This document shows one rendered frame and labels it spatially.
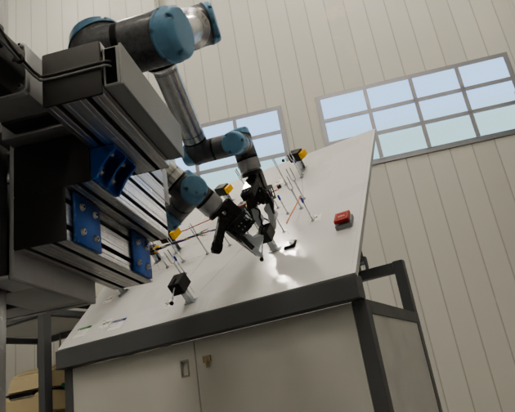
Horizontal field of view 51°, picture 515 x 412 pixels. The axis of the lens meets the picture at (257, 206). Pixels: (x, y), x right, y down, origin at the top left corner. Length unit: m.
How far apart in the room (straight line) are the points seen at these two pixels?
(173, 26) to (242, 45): 4.92
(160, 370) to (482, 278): 3.60
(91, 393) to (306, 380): 0.84
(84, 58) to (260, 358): 1.11
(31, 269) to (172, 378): 1.00
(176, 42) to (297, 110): 4.42
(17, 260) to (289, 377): 0.95
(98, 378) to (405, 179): 3.74
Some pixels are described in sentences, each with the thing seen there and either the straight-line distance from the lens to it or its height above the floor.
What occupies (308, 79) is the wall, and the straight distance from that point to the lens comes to 5.72.
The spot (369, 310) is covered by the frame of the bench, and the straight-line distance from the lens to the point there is 1.58.
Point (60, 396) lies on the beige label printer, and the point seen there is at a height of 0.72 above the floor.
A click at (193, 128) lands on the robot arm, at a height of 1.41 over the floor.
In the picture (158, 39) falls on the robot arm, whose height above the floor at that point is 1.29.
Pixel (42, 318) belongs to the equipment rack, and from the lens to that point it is 2.26.
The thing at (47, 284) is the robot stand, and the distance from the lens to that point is 1.00.
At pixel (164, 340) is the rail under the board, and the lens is 1.84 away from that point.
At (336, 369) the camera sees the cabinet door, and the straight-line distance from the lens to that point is 1.59.
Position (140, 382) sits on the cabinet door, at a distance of 1.96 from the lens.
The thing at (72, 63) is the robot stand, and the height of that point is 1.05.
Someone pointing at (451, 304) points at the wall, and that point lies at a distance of 4.95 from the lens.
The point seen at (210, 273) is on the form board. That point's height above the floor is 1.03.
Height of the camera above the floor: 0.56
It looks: 20 degrees up
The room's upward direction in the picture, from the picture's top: 9 degrees counter-clockwise
